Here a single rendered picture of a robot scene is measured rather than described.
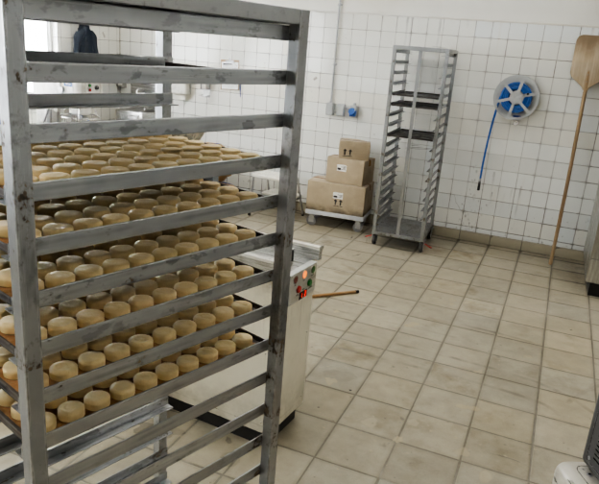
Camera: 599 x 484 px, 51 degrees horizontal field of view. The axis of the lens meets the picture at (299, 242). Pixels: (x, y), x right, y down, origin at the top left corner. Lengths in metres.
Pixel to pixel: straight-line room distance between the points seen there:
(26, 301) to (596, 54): 5.65
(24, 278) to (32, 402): 0.22
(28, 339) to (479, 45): 5.63
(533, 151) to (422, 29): 1.56
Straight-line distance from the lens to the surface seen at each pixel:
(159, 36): 1.69
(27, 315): 1.07
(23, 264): 1.04
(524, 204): 6.40
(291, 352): 2.86
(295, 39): 1.36
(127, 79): 1.11
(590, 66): 6.21
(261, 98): 7.00
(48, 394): 1.19
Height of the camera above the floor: 1.75
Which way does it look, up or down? 17 degrees down
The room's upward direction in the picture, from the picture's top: 5 degrees clockwise
